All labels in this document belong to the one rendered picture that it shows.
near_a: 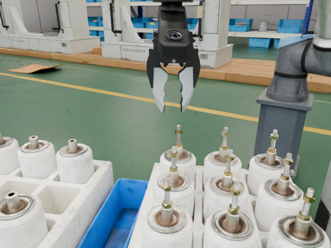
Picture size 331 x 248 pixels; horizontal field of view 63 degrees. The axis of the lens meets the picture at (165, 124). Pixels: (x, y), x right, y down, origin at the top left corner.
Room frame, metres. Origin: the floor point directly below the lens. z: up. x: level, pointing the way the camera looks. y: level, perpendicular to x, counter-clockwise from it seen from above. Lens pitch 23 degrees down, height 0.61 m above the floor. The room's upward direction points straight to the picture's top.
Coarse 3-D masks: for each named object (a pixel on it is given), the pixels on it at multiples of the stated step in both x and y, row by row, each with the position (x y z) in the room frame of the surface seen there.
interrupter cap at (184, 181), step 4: (168, 172) 0.54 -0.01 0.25; (180, 172) 0.54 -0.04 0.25; (160, 176) 0.52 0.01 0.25; (164, 176) 0.52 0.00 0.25; (168, 176) 0.53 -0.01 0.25; (180, 176) 0.53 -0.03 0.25; (184, 176) 0.53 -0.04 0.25; (160, 180) 0.51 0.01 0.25; (164, 180) 0.51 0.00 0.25; (180, 180) 0.51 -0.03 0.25; (184, 180) 0.51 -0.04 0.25; (188, 180) 0.51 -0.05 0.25; (160, 184) 0.50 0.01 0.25; (176, 184) 0.50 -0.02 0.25; (180, 184) 0.50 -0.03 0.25; (184, 184) 0.49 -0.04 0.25; (188, 184) 0.49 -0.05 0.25; (172, 188) 0.48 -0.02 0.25; (176, 188) 0.48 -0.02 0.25; (180, 188) 0.48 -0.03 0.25; (184, 188) 0.48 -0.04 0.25
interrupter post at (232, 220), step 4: (228, 212) 0.37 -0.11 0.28; (228, 216) 0.37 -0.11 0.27; (232, 216) 0.37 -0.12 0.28; (236, 216) 0.37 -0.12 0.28; (228, 220) 0.37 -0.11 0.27; (232, 220) 0.37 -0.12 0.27; (236, 220) 0.37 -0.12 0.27; (228, 224) 0.37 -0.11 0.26; (232, 224) 0.37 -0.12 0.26; (236, 224) 0.37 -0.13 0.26; (232, 228) 0.37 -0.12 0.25
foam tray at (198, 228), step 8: (200, 168) 0.68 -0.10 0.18; (152, 176) 0.63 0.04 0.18; (200, 176) 0.63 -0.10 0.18; (240, 176) 0.63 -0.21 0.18; (152, 184) 0.60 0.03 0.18; (200, 184) 0.60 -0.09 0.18; (152, 192) 0.56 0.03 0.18; (200, 192) 0.56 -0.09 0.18; (144, 200) 0.53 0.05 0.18; (152, 200) 0.53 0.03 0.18; (200, 200) 0.53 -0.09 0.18; (248, 200) 0.53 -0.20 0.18; (256, 200) 0.53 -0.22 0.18; (144, 208) 0.50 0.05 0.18; (200, 208) 0.50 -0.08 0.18; (248, 208) 0.50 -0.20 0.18; (200, 216) 0.48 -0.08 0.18; (248, 216) 0.48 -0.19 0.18; (136, 224) 0.45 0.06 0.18; (200, 224) 0.45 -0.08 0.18; (256, 224) 0.45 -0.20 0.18; (136, 232) 0.43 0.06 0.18; (200, 232) 0.43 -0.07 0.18; (264, 232) 0.43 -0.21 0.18; (136, 240) 0.41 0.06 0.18; (192, 240) 0.43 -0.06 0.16; (200, 240) 0.41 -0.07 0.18; (264, 240) 0.42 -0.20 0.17
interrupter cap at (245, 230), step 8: (216, 216) 0.39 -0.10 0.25; (224, 216) 0.40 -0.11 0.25; (240, 216) 0.39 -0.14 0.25; (216, 224) 0.37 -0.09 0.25; (224, 224) 0.38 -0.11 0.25; (240, 224) 0.38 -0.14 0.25; (248, 224) 0.37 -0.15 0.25; (216, 232) 0.36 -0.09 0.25; (224, 232) 0.35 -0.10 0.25; (232, 232) 0.36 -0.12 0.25; (240, 232) 0.36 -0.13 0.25; (248, 232) 0.35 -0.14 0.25; (232, 240) 0.34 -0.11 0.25; (240, 240) 0.34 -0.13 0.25
